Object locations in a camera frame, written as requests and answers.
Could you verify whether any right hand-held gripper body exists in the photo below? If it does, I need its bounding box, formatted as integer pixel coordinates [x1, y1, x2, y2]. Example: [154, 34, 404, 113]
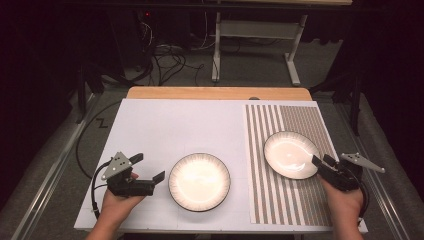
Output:
[318, 152, 386, 193]

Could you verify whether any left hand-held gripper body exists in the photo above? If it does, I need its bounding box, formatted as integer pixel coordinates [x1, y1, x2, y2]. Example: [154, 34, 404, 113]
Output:
[101, 151, 157, 198]

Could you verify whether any white plate with dark rim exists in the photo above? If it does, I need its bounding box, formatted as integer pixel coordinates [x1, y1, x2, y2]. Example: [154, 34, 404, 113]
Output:
[167, 152, 232, 213]
[263, 130, 321, 181]

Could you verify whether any person's right hand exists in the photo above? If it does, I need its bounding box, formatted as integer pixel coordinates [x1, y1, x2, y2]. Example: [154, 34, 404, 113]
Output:
[319, 175, 365, 222]

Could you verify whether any person's left hand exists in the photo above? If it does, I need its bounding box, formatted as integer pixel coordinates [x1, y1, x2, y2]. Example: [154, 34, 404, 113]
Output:
[99, 190, 147, 221]

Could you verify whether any white board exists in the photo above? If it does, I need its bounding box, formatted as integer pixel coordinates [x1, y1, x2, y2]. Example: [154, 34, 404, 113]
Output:
[74, 98, 369, 234]

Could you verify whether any striped brown and white placemat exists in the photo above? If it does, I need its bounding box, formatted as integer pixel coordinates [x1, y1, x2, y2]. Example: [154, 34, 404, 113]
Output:
[245, 104, 339, 228]

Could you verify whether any black stand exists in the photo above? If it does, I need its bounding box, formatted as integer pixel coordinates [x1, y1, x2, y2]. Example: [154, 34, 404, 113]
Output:
[75, 63, 105, 125]
[309, 73, 365, 137]

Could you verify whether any wooden table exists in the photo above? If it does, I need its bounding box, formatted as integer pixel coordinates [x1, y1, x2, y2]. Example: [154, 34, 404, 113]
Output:
[126, 86, 313, 102]

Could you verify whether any black computer case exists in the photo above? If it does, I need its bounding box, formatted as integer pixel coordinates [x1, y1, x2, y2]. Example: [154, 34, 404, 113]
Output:
[106, 9, 192, 69]

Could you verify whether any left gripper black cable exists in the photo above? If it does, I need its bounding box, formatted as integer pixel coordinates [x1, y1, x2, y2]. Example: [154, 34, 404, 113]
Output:
[91, 159, 113, 221]

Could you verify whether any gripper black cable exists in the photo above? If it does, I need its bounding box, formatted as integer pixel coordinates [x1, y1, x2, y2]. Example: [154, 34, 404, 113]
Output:
[346, 169, 371, 228]
[91, 159, 113, 221]

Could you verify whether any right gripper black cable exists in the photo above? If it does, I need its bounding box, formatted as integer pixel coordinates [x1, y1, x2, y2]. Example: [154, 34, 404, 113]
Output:
[346, 169, 371, 228]

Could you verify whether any metal floor rail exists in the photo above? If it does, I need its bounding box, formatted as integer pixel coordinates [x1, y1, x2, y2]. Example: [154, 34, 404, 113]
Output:
[335, 102, 412, 240]
[9, 93, 103, 240]

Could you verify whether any long black floor cable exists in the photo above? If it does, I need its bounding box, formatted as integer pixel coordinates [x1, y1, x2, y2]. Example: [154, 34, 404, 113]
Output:
[75, 100, 122, 180]

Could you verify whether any tangle of floor cables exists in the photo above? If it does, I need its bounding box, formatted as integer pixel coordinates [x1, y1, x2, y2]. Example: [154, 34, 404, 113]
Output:
[138, 19, 205, 86]

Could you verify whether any white metal desk frame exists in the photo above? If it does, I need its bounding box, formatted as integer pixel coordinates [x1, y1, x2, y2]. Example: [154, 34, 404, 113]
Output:
[211, 11, 309, 87]

